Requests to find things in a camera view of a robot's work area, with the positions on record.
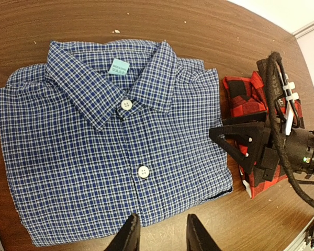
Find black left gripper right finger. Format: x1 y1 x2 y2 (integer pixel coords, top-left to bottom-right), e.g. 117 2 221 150
186 214 222 251

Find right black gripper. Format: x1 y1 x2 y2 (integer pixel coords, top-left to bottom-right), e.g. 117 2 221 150
209 111 314 182

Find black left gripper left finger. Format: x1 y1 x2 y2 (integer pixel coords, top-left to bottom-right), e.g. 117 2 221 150
104 213 141 251

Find red black plaid shirt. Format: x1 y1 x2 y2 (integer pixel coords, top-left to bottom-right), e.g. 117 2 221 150
221 59 306 199

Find blue small-check long sleeve shirt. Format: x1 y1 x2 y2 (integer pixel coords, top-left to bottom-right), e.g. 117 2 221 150
0 40 233 246

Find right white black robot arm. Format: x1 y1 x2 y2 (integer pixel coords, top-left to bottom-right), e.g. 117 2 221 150
209 111 314 181

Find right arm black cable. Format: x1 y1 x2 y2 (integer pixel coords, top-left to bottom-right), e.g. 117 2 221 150
265 51 314 215

